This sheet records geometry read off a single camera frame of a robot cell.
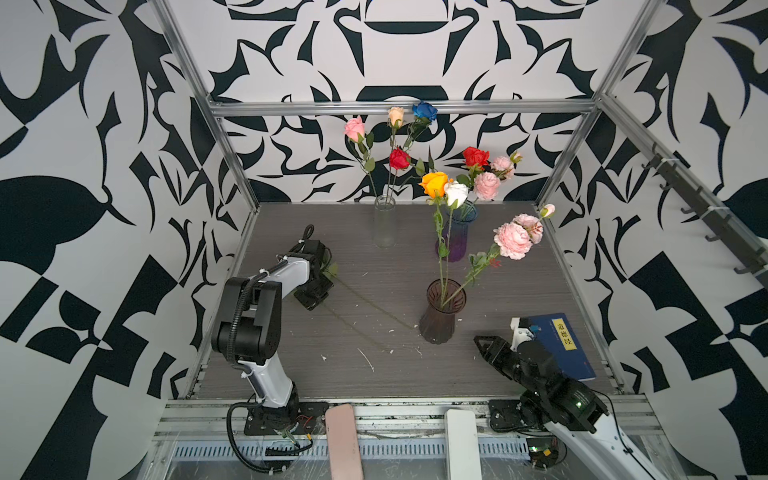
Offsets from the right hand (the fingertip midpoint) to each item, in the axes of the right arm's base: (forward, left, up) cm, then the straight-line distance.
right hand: (478, 342), depth 79 cm
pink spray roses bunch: (+32, -3, +26) cm, 41 cm away
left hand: (+18, +43, -5) cm, 47 cm away
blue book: (+3, -25, -7) cm, 26 cm away
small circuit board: (-23, -13, -8) cm, 27 cm away
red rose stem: (+43, -3, +25) cm, 50 cm away
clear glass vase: (+39, +24, +3) cm, 46 cm away
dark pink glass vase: (+8, +9, +9) cm, 15 cm away
